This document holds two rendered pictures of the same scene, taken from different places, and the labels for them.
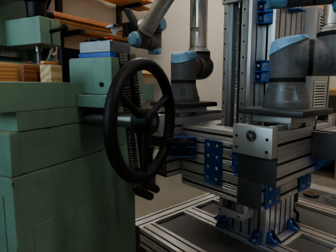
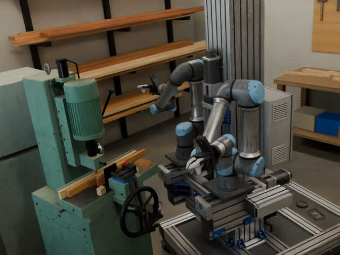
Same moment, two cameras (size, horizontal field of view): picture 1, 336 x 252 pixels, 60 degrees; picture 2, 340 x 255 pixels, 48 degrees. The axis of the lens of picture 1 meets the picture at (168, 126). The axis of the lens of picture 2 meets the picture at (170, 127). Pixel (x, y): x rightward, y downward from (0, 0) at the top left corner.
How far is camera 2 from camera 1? 157 cm
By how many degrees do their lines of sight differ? 20
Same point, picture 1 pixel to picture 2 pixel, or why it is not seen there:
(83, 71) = (114, 186)
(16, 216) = (94, 248)
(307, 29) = (265, 114)
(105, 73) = (123, 190)
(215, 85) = (269, 59)
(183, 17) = not seen: outside the picture
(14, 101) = (89, 211)
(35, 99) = (96, 207)
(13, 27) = (83, 159)
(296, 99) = (228, 185)
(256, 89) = not seen: hidden behind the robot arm
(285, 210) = (255, 226)
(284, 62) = not seen: hidden behind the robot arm
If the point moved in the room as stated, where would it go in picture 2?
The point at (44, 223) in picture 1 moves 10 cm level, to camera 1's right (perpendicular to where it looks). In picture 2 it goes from (104, 248) to (120, 250)
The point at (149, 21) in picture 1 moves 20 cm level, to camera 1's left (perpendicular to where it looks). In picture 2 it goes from (161, 101) to (134, 101)
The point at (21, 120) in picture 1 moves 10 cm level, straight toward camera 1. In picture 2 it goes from (92, 216) to (93, 227)
